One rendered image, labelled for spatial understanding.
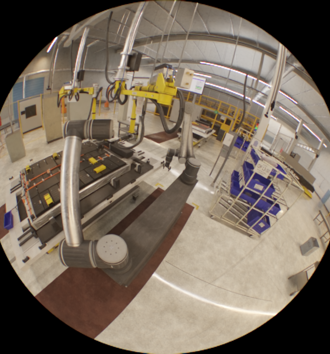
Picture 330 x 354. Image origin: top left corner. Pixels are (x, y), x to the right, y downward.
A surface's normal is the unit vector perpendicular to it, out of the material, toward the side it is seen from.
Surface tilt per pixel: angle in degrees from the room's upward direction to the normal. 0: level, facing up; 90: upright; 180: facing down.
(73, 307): 0
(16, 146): 90
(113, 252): 0
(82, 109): 90
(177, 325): 0
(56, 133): 90
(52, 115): 90
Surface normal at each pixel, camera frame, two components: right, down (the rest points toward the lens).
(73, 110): 0.83, 0.46
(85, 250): 0.23, -0.74
